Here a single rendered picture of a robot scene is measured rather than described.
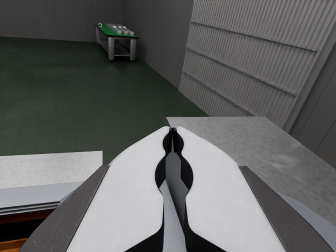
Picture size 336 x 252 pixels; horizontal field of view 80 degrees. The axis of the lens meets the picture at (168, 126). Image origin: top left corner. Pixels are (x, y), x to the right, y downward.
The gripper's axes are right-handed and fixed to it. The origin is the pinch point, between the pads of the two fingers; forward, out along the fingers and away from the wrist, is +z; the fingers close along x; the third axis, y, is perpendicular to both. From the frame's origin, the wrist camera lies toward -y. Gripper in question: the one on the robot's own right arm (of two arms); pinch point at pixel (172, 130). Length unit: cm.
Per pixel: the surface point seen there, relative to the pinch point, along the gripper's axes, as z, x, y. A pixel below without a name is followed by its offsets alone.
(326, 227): 23, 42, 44
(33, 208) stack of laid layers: 37, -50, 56
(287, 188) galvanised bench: 38, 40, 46
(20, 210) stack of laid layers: 36, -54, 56
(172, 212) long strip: 40, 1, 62
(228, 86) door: 281, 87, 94
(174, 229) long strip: 33, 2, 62
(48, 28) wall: 749, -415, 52
